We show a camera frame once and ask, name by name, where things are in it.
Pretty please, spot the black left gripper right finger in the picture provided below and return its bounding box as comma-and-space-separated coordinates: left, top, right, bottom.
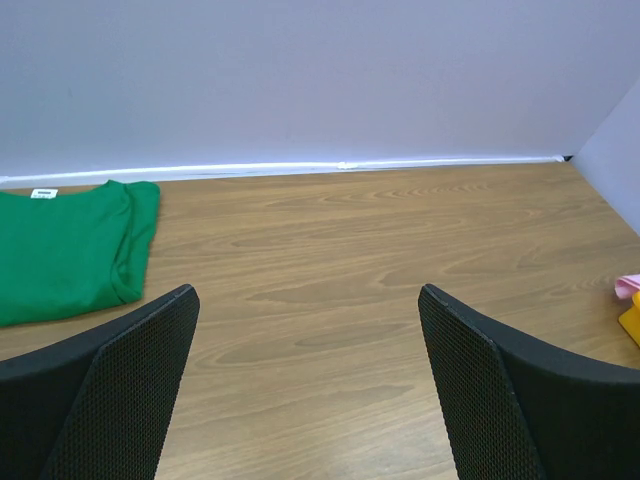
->
418, 284, 639, 479

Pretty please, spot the pink t-shirt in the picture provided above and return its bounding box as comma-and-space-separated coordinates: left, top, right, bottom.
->
614, 274, 640, 299

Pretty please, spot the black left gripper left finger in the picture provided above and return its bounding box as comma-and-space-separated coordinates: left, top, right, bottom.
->
1, 285, 200, 479

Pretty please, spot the yellow plastic bin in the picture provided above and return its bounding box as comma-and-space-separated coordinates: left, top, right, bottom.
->
618, 291, 640, 346

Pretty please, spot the folded green t-shirt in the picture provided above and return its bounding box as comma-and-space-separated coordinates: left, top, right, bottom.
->
1, 180, 161, 327

